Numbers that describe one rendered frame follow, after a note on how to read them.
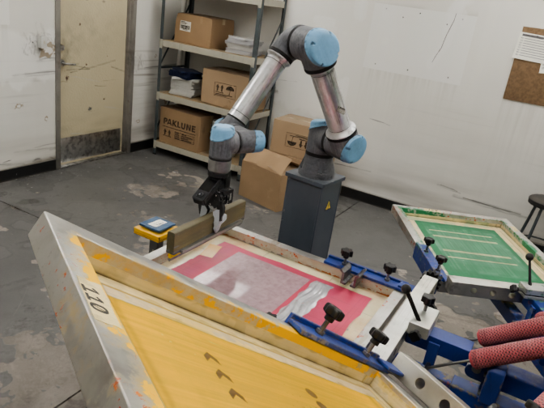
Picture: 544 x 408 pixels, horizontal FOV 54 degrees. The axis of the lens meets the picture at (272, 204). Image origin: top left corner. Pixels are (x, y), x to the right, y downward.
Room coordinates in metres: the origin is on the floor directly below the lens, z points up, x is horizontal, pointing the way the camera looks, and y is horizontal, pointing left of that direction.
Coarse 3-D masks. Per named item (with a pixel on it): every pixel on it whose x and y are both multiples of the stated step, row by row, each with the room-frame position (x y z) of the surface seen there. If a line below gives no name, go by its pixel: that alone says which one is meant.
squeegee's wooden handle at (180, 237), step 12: (228, 204) 1.77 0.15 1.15; (240, 204) 1.80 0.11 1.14; (204, 216) 1.64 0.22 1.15; (228, 216) 1.74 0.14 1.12; (240, 216) 1.81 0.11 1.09; (180, 228) 1.52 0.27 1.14; (192, 228) 1.55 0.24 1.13; (204, 228) 1.61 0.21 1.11; (168, 240) 1.48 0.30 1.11; (180, 240) 1.50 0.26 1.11; (192, 240) 1.56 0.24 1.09; (168, 252) 1.48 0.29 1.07
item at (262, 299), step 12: (192, 264) 1.65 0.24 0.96; (204, 264) 1.66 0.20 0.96; (192, 276) 1.57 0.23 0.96; (204, 276) 1.58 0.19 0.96; (216, 276) 1.59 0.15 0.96; (228, 276) 1.60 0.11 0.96; (216, 288) 1.51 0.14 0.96; (228, 288) 1.52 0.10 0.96; (240, 288) 1.53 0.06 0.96; (252, 288) 1.55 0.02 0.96; (240, 300) 1.46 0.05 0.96; (252, 300) 1.47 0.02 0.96; (264, 300) 1.48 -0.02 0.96; (276, 300) 1.49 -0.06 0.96; (288, 300) 1.50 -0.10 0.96; (276, 312) 1.42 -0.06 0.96; (312, 312) 1.45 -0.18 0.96; (336, 324) 1.41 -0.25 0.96; (348, 324) 1.42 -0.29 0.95
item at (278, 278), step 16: (224, 256) 1.75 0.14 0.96; (240, 256) 1.77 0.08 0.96; (256, 256) 1.79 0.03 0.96; (224, 272) 1.63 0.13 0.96; (240, 272) 1.64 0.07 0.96; (256, 272) 1.66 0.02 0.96; (272, 272) 1.68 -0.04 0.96; (288, 272) 1.70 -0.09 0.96; (272, 288) 1.57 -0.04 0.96; (288, 288) 1.58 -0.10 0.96; (304, 288) 1.60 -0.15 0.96; (336, 288) 1.63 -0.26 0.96; (320, 304) 1.51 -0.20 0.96; (336, 304) 1.52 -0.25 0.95; (352, 304) 1.54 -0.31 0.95; (352, 320) 1.45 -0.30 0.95
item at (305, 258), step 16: (240, 240) 1.90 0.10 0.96; (256, 240) 1.87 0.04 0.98; (272, 240) 1.87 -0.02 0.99; (144, 256) 1.59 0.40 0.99; (160, 256) 1.62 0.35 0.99; (288, 256) 1.80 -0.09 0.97; (304, 256) 1.77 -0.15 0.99; (336, 272) 1.71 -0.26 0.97; (368, 288) 1.66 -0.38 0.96; (384, 288) 1.63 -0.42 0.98; (384, 304) 1.51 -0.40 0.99; (400, 304) 1.58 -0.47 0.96; (384, 320) 1.41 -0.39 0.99; (368, 336) 1.32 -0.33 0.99
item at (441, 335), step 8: (408, 336) 1.31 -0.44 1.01; (432, 336) 1.28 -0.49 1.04; (440, 336) 1.29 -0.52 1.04; (448, 336) 1.30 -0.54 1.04; (456, 336) 1.30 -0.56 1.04; (416, 344) 1.30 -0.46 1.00; (424, 344) 1.29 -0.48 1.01; (440, 344) 1.27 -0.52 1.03; (448, 344) 1.26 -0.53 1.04; (456, 344) 1.26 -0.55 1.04; (464, 344) 1.27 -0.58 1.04; (472, 344) 1.27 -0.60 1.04; (440, 352) 1.27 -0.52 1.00; (448, 352) 1.26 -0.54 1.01; (456, 352) 1.25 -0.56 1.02; (464, 352) 1.24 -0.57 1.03; (456, 360) 1.25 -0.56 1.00
